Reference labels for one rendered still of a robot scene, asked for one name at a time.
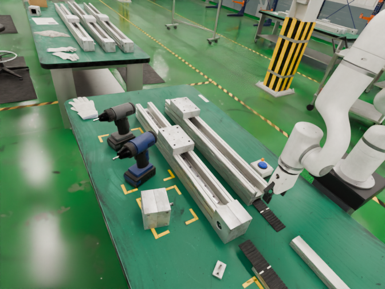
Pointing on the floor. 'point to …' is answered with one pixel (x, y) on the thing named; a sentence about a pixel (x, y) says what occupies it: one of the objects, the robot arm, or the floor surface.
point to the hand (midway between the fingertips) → (274, 195)
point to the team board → (196, 26)
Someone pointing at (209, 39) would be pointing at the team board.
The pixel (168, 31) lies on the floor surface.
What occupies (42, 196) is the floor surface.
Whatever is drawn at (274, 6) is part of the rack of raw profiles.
